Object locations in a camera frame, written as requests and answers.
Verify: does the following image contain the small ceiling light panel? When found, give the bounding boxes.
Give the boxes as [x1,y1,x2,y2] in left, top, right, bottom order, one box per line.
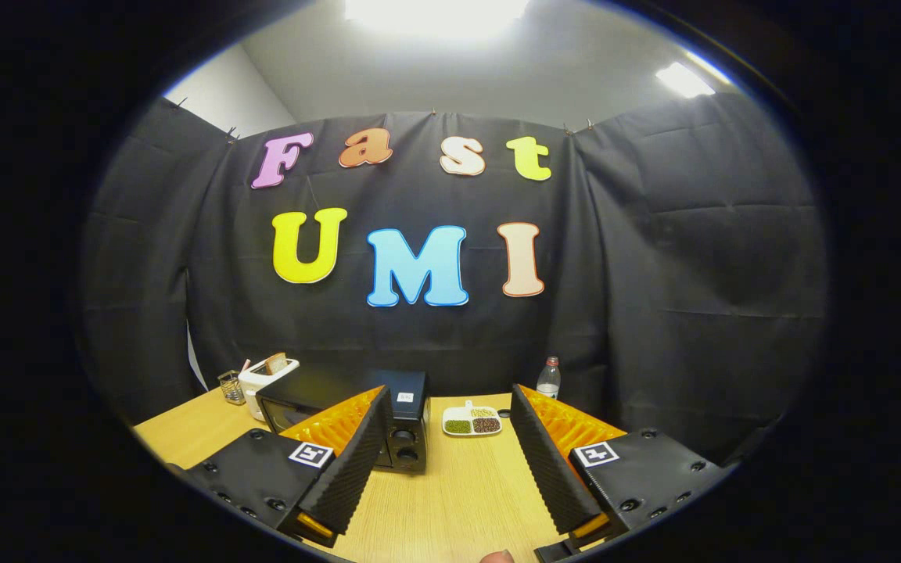
[655,51,733,99]

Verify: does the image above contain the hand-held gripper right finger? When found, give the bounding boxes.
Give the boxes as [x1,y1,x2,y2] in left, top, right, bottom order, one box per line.
[508,383,737,548]

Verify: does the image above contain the large ceiling light panel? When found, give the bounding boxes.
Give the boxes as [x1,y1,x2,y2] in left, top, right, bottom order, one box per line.
[343,0,533,44]

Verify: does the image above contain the white pop-up toaster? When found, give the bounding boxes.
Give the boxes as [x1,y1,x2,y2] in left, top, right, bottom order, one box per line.
[238,356,300,421]

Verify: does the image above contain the clear plastic water bottle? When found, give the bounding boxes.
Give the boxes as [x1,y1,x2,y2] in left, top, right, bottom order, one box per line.
[537,357,562,400]

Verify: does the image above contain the black toaster oven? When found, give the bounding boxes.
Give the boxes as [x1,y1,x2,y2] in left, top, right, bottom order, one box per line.
[255,369,429,474]

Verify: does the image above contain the white divided bean dish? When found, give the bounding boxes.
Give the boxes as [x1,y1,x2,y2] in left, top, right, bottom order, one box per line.
[442,400,503,437]

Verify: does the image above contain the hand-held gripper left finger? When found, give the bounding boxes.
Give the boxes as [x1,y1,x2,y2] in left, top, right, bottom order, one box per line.
[177,385,394,548]

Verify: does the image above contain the wire mesh basket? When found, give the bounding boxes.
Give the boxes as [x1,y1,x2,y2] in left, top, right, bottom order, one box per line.
[217,370,246,406]

